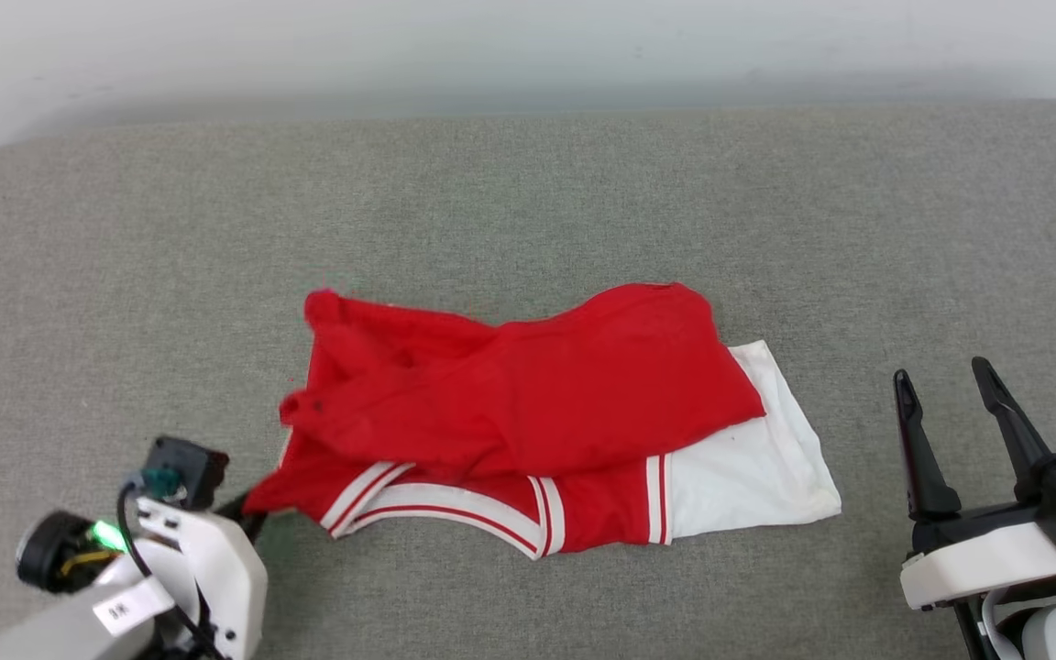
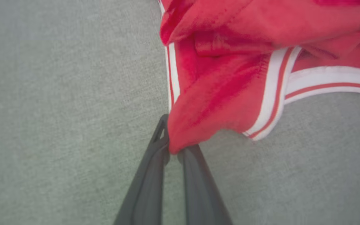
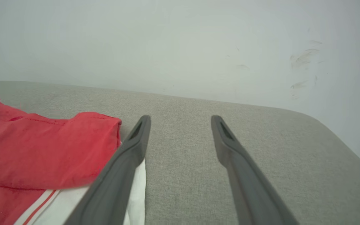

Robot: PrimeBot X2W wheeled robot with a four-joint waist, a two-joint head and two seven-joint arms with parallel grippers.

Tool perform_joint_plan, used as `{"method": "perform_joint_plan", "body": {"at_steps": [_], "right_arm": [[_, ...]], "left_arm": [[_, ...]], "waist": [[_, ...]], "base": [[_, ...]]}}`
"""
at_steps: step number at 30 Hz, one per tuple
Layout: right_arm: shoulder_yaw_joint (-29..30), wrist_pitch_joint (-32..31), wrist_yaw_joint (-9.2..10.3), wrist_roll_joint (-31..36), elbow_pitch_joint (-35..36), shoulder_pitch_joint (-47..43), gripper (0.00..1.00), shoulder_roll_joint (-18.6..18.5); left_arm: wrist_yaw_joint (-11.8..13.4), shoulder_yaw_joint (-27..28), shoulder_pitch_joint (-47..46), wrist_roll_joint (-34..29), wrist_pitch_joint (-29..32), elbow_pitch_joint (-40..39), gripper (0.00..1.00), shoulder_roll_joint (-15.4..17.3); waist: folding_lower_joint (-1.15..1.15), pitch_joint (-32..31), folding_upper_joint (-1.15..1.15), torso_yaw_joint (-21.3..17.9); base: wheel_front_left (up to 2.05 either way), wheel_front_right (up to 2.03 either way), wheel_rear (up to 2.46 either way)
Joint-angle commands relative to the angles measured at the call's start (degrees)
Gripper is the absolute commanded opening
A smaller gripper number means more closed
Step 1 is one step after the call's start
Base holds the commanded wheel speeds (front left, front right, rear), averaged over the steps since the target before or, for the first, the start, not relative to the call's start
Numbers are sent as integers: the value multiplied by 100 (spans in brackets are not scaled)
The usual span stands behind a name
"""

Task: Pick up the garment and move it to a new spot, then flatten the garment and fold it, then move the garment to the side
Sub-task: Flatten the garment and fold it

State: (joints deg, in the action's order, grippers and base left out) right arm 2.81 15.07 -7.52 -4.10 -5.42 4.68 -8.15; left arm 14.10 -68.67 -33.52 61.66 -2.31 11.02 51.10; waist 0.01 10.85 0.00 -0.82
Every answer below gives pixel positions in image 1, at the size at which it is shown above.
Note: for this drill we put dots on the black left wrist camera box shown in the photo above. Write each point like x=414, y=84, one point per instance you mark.
x=193, y=467

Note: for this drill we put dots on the grey fabric sofa seat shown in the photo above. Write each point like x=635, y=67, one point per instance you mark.
x=528, y=202

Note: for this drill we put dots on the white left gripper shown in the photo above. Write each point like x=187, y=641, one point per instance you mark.
x=216, y=568

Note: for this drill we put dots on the red and white basketball jersey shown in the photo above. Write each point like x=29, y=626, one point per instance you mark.
x=537, y=394

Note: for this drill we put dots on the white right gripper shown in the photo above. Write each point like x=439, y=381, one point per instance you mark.
x=986, y=559

